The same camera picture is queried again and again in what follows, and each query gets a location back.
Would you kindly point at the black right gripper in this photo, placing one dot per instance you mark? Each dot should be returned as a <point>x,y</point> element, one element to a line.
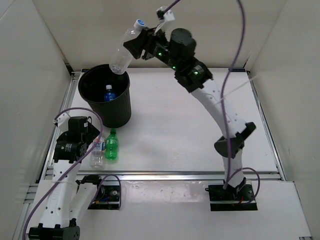
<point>136,46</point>

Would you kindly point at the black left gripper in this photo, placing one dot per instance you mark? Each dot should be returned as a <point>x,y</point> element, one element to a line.
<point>92,133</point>

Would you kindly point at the clear unlabelled plastic bottle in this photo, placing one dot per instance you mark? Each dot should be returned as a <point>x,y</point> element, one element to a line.
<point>122,57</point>

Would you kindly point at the clear bottle orange blue label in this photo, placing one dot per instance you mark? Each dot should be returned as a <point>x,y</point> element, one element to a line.
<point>97,155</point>

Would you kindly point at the green plastic soda bottle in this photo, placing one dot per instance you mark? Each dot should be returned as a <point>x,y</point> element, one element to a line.
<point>111,145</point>

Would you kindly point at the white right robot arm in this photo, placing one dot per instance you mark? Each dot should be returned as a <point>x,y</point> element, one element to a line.
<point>178,53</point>

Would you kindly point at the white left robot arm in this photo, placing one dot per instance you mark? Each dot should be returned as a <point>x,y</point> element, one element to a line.
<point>68,200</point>

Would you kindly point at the black plastic waste bin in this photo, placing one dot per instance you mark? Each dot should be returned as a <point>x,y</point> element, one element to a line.
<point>91,87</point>

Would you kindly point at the aluminium table frame rail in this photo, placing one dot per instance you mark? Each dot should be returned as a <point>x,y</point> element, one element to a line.
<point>170,135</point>

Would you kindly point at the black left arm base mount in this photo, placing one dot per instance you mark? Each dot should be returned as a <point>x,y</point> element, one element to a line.
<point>109,197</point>

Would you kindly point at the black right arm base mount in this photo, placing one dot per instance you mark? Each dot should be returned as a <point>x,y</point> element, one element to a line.
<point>223,201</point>

